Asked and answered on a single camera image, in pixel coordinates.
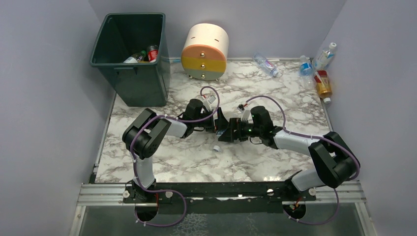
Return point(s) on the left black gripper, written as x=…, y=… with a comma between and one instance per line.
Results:
x=216, y=120

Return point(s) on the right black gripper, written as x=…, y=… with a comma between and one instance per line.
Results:
x=235, y=129

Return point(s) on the blue cap clear bottle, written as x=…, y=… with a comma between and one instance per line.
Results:
x=306, y=72

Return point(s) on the red label clear bottle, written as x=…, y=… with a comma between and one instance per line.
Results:
x=152, y=53

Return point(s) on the green label water bottle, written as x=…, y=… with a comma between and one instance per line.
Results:
x=136, y=57

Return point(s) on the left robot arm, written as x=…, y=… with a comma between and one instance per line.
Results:
x=145, y=134

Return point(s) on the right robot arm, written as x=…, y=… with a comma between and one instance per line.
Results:
x=329, y=153

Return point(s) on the dark green plastic bin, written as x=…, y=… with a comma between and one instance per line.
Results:
x=121, y=35

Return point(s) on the round pastel drawer cabinet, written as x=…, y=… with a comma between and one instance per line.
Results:
x=205, y=52

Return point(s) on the amber tea bottle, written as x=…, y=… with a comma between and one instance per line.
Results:
x=323, y=87

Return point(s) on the upright white cap bottle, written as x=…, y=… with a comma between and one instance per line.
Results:
x=324, y=57

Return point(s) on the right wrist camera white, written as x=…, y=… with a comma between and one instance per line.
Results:
x=245, y=112

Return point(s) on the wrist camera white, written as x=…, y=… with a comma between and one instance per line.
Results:
x=208, y=101
x=245, y=112

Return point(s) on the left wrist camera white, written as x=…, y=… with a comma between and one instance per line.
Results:
x=208, y=101

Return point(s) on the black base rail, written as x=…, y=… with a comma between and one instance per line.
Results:
x=212, y=198

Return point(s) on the aluminium frame rail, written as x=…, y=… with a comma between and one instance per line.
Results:
x=112, y=195

